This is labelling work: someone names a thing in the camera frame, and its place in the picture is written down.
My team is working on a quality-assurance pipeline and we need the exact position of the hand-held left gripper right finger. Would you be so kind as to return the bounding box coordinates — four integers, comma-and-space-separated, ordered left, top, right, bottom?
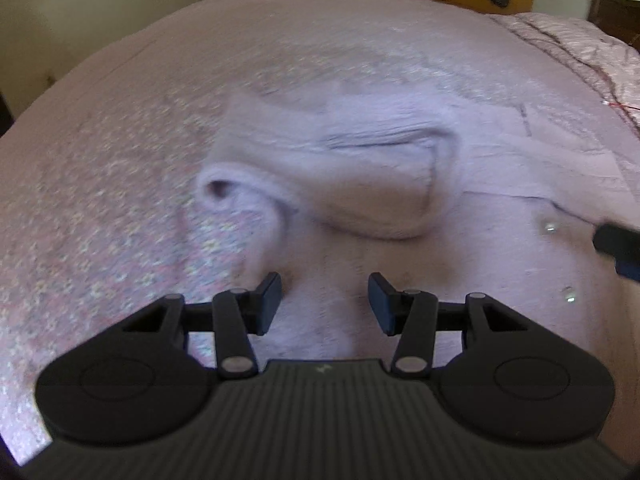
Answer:
367, 271, 531, 380

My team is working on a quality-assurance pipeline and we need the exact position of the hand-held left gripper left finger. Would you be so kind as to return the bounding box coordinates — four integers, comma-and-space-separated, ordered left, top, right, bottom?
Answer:
122, 272, 283, 380

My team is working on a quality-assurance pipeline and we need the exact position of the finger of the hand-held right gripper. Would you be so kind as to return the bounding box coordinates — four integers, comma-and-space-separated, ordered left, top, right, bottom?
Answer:
592, 222, 640, 281

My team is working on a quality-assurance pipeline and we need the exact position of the pink knit cardigan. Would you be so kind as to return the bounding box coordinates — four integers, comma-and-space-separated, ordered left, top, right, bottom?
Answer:
192, 82, 640, 361

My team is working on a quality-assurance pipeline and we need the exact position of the pink quilted blanket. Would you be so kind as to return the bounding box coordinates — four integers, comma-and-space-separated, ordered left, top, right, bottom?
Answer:
490, 11, 640, 136

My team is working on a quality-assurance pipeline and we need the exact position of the dark wooden headboard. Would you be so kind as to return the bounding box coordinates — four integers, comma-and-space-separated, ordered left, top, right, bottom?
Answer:
589, 0, 640, 53

